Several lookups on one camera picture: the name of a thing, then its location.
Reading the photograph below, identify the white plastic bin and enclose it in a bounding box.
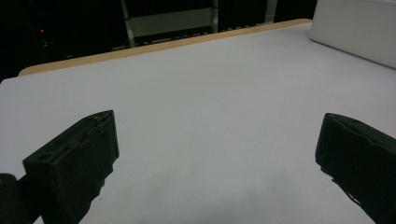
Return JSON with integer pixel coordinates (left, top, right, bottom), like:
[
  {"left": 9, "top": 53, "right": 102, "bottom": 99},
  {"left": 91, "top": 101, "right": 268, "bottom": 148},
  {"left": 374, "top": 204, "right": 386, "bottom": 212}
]
[{"left": 309, "top": 0, "right": 396, "bottom": 70}]

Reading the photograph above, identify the white metal stand frame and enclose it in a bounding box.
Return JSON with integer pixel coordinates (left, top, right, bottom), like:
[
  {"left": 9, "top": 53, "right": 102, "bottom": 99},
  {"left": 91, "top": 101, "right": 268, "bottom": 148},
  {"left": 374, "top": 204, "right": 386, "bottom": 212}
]
[{"left": 120, "top": 0, "right": 219, "bottom": 49}]

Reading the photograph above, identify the white table cover sheet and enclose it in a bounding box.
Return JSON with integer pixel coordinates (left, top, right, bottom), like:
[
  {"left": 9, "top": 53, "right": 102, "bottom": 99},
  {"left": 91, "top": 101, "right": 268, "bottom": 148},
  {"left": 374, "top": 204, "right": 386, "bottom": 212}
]
[{"left": 0, "top": 21, "right": 396, "bottom": 224}]

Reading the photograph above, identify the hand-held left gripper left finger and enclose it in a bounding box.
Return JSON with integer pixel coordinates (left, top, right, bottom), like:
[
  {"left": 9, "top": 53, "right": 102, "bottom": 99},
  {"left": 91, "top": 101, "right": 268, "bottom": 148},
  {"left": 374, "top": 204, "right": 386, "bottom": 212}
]
[{"left": 22, "top": 109, "right": 120, "bottom": 224}]

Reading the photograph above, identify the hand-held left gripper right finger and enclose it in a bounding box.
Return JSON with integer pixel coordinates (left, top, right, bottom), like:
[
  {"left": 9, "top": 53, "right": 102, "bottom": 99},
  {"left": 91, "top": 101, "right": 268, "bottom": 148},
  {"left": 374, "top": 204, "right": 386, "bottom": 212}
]
[{"left": 315, "top": 112, "right": 396, "bottom": 224}]

